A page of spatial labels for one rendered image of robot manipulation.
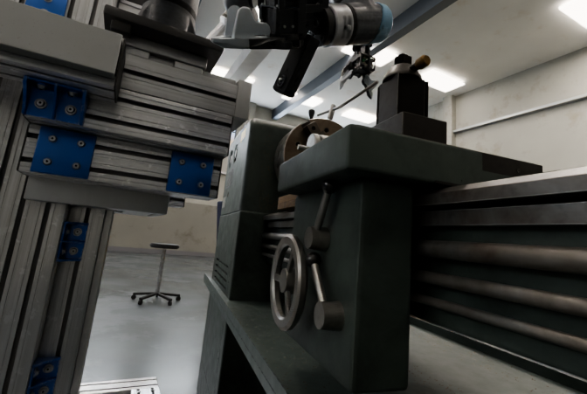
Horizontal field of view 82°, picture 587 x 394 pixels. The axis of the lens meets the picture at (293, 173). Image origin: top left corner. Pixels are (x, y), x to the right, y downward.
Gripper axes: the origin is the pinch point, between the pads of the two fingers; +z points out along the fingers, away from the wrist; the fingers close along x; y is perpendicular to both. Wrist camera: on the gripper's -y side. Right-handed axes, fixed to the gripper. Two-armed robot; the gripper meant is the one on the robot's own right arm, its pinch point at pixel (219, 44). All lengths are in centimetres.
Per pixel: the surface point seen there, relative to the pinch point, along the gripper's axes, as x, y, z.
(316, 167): 18.3, -15.1, -6.4
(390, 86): 6.3, -9.2, -33.6
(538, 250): 45.7, -12.8, -11.6
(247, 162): -55, -52, -30
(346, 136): 24.1, -8.1, -6.1
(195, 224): -813, -648, -197
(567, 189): 45.3, -6.7, -12.9
